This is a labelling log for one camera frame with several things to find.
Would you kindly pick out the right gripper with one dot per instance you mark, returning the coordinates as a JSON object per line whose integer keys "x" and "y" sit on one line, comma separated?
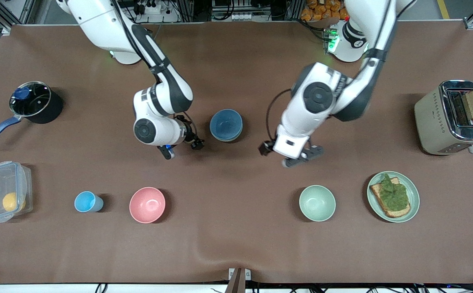
{"x": 188, "y": 134}

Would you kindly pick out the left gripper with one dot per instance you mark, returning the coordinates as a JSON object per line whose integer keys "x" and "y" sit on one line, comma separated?
{"x": 266, "y": 148}

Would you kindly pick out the pale green bowl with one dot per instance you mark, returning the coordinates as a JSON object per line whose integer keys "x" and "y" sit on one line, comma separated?
{"x": 317, "y": 203}
{"x": 227, "y": 141}

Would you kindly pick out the blue bowl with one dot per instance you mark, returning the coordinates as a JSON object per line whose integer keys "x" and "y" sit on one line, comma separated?
{"x": 225, "y": 124}

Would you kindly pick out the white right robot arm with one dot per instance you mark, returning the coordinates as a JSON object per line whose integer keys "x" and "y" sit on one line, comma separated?
{"x": 159, "y": 101}

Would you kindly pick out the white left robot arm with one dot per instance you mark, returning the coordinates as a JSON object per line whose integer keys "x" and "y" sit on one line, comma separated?
{"x": 318, "y": 97}

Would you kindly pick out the pink bowl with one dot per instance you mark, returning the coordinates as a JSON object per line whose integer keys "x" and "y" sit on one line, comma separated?
{"x": 147, "y": 205}

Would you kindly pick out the light blue cup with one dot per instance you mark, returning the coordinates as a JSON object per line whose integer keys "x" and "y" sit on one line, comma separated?
{"x": 85, "y": 202}

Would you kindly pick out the small white power strip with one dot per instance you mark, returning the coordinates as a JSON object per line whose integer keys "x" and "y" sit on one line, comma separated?
{"x": 244, "y": 16}

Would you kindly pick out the green lettuce leaf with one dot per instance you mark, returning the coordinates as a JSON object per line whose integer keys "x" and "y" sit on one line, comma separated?
{"x": 395, "y": 195}

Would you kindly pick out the toast slice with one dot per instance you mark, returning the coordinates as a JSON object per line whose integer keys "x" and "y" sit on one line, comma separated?
{"x": 395, "y": 212}

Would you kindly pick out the orange snack bags pile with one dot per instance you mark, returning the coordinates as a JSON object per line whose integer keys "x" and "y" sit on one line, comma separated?
{"x": 318, "y": 10}

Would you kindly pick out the pale green plate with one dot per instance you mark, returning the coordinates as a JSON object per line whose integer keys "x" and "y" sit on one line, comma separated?
{"x": 414, "y": 199}

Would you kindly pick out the beige chrome toaster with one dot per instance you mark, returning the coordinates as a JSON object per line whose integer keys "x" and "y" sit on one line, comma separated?
{"x": 432, "y": 122}

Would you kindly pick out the glass lid blue knob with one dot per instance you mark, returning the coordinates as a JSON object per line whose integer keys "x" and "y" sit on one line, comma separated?
{"x": 33, "y": 101}

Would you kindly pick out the yellow orange fruit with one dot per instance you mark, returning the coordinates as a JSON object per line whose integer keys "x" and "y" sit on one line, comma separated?
{"x": 12, "y": 202}

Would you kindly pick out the grey metal table bracket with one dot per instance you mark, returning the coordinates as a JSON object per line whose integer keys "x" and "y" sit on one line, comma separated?
{"x": 248, "y": 273}

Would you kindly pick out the brown angled post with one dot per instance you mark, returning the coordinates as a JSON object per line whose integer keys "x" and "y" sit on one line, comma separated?
{"x": 236, "y": 285}

